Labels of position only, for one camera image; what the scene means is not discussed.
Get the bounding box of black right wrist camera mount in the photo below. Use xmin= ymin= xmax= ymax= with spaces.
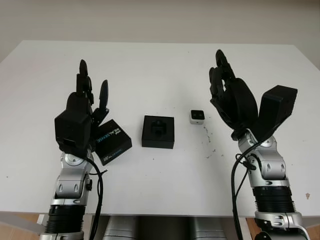
xmin=256 ymin=84 xmax=299 ymax=141

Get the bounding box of black RealSense box lid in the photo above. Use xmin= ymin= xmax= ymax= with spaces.
xmin=93 ymin=119 xmax=133 ymax=166

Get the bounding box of grey robot thigh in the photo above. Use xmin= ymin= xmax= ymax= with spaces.
xmin=103 ymin=216 xmax=137 ymax=240
xmin=193 ymin=216 xmax=227 ymax=240

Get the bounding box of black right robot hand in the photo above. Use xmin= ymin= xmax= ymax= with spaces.
xmin=208 ymin=49 xmax=259 ymax=141

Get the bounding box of small silver depth camera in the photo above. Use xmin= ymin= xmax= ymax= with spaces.
xmin=189 ymin=109 xmax=206 ymax=125

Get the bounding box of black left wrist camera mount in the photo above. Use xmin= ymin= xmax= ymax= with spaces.
xmin=54 ymin=109 xmax=93 ymax=154

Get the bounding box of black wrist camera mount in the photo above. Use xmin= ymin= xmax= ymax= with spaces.
xmin=256 ymin=84 xmax=299 ymax=141
xmin=54 ymin=109 xmax=93 ymax=154

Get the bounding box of black camera box base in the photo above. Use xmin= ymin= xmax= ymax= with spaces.
xmin=141 ymin=114 xmax=175 ymax=150

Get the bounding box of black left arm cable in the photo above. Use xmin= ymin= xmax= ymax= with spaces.
xmin=83 ymin=147 xmax=110 ymax=240

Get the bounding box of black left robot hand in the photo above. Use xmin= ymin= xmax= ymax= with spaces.
xmin=65 ymin=59 xmax=110 ymax=153

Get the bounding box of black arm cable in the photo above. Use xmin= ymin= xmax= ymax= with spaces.
xmin=230 ymin=139 xmax=266 ymax=240
xmin=83 ymin=147 xmax=110 ymax=240

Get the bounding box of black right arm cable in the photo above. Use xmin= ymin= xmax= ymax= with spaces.
xmin=230 ymin=139 xmax=266 ymax=240

